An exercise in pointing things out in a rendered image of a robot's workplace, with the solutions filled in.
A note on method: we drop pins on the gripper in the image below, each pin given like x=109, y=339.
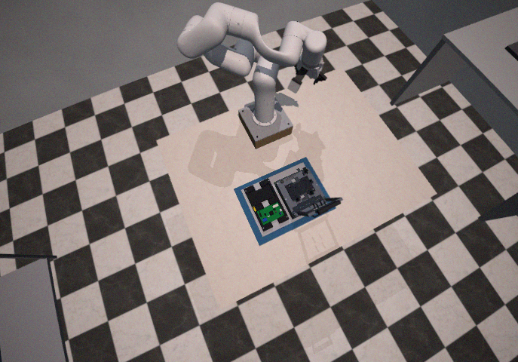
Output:
x=313, y=73

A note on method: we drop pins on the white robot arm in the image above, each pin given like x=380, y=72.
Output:
x=204, y=36

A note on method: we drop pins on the green circuit board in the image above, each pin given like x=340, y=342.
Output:
x=270, y=213

